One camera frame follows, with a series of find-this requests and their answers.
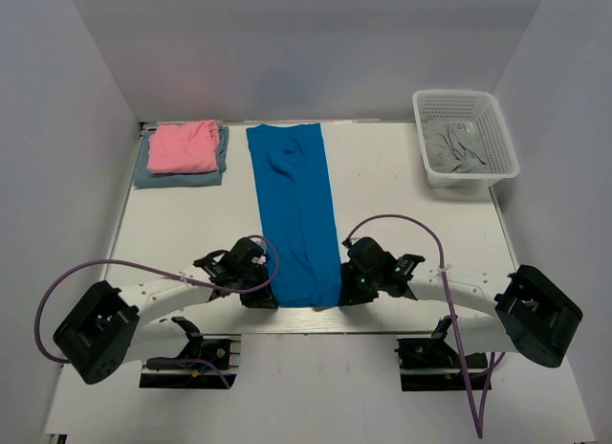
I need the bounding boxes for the white plastic basket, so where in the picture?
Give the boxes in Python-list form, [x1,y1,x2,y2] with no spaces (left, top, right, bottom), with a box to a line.
[412,89,519,188]

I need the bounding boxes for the pink folded t shirt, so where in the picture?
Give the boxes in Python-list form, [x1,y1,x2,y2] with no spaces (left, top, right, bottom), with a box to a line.
[147,121,220,174]

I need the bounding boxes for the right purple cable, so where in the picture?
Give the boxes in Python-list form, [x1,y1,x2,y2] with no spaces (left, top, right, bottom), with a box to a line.
[342,213,506,439]

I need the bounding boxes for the grey t shirt in basket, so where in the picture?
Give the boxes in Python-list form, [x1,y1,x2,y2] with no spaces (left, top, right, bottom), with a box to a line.
[422,120,490,173]

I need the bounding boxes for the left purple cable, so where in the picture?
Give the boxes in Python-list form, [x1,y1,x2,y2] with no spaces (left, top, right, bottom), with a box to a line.
[35,234,281,389]

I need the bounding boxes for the grey-blue folded t shirt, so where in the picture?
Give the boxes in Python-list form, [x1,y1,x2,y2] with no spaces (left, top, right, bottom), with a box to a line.
[133,125,230,189]

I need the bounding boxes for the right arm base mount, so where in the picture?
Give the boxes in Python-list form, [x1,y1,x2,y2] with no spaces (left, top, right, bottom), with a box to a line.
[395,316,467,392]

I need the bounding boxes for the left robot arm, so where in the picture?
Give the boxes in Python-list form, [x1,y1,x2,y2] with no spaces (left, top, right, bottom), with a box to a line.
[53,235,280,385]

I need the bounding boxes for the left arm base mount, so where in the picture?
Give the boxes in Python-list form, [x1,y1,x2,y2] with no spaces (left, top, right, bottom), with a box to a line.
[139,316,241,390]

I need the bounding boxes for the purple cable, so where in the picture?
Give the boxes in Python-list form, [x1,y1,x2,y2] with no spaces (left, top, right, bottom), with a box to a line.
[35,234,281,389]
[342,213,506,439]

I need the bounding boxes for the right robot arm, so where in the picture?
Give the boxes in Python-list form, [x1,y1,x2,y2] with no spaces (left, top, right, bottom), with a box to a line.
[339,237,583,368]

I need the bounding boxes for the blue t shirt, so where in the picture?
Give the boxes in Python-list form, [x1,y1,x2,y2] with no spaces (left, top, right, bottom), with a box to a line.
[246,123,341,308]

